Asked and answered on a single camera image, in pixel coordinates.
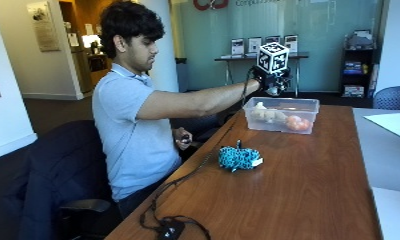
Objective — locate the small black handheld device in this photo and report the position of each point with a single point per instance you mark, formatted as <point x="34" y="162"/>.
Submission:
<point x="186" y="140"/>

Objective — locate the narrow grey console table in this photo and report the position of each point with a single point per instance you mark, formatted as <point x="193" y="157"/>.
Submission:
<point x="262" y="66"/>

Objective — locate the beige soft toy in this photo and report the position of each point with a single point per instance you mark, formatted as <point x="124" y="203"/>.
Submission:
<point x="267" y="114"/>

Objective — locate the clear plastic bin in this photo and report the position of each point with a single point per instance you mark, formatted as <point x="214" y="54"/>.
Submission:
<point x="282" y="115"/>

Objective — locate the white cube with black markers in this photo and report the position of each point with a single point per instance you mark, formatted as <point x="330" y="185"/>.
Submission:
<point x="274" y="57"/>

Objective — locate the orange soft toy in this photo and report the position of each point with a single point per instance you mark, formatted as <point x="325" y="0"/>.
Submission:
<point x="298" y="123"/>

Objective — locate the framed display card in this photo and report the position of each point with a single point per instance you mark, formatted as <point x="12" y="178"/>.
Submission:
<point x="255" y="44"/>
<point x="291" y="43"/>
<point x="238" y="46"/>
<point x="273" y="39"/>

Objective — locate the black bookshelf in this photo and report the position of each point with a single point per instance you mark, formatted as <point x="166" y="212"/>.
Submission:
<point x="358" y="68"/>

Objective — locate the teal black spotted soft toy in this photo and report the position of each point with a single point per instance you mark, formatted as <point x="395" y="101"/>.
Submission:
<point x="239" y="158"/>

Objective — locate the blue mesh chair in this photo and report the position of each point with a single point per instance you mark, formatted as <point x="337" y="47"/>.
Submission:
<point x="394" y="98"/>

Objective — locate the white paper sheet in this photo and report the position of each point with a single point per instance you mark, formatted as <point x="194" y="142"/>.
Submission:
<point x="394" y="124"/>

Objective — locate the the person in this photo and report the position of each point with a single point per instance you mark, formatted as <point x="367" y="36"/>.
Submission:
<point x="134" y="133"/>

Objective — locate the black hub box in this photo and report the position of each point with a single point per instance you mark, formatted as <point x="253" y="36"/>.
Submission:
<point x="170" y="229"/>

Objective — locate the dark jacket on chair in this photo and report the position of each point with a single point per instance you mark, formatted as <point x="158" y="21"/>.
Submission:
<point x="54" y="173"/>

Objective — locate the dark office chair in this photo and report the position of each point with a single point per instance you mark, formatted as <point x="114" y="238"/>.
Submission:
<point x="62" y="186"/>

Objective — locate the wall plaque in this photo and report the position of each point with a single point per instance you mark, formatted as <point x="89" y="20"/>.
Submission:
<point x="44" y="26"/>

